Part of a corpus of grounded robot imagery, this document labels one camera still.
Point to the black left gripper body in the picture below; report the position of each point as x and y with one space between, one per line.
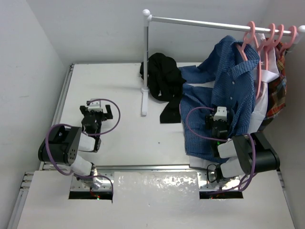
96 112

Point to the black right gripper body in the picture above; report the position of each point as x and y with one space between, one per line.
209 120

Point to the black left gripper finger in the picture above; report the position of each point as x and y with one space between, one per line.
84 110
108 114

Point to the black shirt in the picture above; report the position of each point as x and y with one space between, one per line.
165 83

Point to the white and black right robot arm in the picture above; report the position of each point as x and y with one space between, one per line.
244 154

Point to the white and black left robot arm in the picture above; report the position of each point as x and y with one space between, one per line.
63 142

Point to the blue checkered shirt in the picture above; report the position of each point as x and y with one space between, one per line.
223 79

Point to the red plaid shirt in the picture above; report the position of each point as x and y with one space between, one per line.
276 90

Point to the white shirt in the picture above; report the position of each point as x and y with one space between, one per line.
269 73

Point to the pink hanger holding white shirt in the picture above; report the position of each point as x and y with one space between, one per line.
261 47

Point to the white front cover board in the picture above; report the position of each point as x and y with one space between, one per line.
154 200

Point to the silver and white clothes rack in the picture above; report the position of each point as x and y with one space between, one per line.
296 34

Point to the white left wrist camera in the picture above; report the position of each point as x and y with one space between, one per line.
95 106

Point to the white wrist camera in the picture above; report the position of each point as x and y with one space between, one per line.
95 106
220 114

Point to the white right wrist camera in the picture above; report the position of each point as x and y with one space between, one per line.
220 114

